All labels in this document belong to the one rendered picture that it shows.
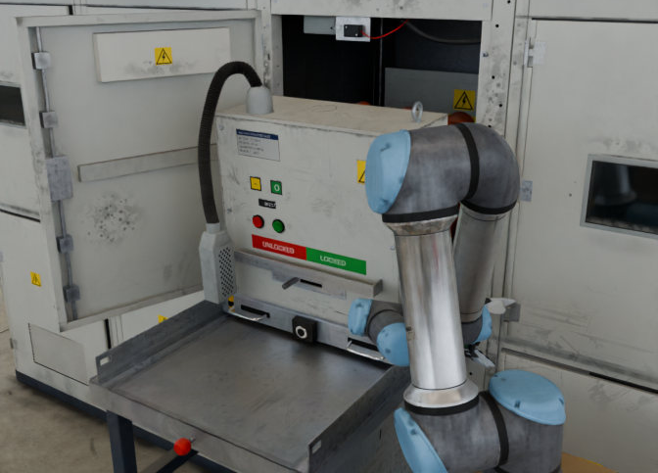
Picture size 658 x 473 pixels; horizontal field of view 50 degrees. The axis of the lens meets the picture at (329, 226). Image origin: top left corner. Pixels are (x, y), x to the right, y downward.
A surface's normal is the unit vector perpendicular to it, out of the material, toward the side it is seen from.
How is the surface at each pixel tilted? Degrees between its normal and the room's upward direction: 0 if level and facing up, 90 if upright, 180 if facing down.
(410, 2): 90
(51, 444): 0
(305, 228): 93
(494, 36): 90
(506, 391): 3
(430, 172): 76
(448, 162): 70
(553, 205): 90
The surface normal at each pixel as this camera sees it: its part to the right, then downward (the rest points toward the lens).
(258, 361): 0.00, -0.95
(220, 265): 0.84, 0.18
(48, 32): 0.63, 0.25
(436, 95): -0.54, 0.28
